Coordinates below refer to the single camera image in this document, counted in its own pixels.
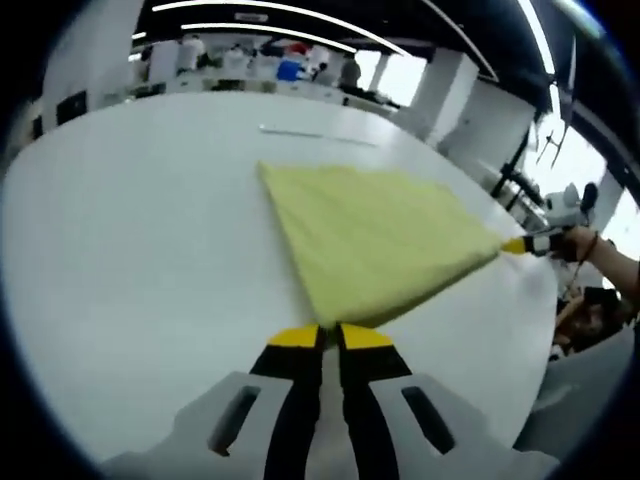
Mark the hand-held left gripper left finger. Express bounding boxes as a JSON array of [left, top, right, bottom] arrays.
[[172, 322, 329, 480]]

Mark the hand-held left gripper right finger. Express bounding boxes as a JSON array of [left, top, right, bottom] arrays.
[[333, 322, 506, 480]]

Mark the person's right hand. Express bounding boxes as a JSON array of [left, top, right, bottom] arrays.
[[562, 225, 602, 262]]

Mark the wide white pillar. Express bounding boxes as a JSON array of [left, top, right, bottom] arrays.
[[42, 0, 146, 126]]

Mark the long ceiling light strip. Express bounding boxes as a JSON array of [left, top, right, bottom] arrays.
[[152, 0, 411, 57]]

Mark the white counter with drawers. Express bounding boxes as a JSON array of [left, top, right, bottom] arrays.
[[127, 72, 401, 109]]

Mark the black cabinet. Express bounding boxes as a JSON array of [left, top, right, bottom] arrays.
[[55, 92, 86, 126]]

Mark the narrow white pillar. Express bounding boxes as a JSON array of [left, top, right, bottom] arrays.
[[409, 49, 481, 146]]

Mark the yellow blue black garment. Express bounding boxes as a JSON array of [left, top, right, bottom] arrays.
[[257, 160, 506, 329]]

